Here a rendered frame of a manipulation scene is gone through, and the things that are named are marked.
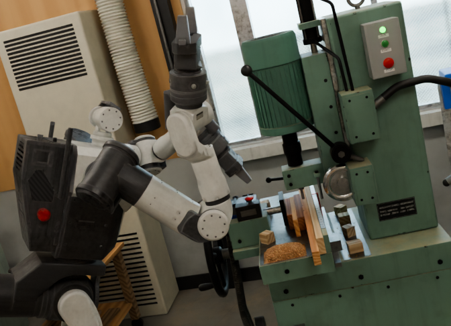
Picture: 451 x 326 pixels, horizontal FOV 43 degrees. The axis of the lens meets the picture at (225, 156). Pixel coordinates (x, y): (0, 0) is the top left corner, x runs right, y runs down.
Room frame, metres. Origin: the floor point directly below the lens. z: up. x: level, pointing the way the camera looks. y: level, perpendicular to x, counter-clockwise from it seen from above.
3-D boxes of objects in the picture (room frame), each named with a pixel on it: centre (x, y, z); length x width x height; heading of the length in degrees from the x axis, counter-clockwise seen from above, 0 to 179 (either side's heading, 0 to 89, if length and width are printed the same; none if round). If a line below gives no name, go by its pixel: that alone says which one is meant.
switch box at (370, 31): (1.68, -0.52, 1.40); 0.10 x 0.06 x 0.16; 83
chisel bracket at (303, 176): (1.86, -0.24, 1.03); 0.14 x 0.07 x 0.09; 83
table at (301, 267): (1.82, -0.11, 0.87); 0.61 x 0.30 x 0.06; 173
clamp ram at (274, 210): (1.82, -0.12, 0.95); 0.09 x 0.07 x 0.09; 173
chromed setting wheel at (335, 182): (1.72, -0.34, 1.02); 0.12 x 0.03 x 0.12; 83
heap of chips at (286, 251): (1.57, -0.10, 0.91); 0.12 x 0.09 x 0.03; 83
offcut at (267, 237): (1.69, -0.07, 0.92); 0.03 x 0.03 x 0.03; 36
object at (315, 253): (1.76, -0.21, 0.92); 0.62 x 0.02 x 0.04; 173
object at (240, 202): (1.82, -0.02, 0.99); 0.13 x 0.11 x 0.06; 173
